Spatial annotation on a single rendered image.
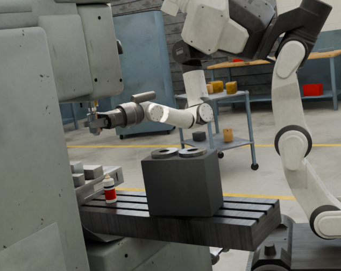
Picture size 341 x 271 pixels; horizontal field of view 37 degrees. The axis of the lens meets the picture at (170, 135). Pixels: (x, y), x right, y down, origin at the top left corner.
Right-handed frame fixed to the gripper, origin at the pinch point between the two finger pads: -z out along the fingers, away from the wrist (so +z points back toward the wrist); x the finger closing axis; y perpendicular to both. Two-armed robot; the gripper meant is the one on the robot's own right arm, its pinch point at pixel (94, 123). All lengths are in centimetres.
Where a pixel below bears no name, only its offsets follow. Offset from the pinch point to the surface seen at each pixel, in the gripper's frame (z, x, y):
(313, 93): 571, -369, 98
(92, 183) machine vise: -1.9, -7.5, 23.4
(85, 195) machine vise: -6.3, -6.0, 26.7
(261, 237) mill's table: 18, 59, 36
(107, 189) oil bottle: -1.4, 3.5, 23.9
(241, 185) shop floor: 233, -188, 123
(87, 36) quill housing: -3.0, 12.0, -30.3
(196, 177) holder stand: 8.7, 44.1, 16.6
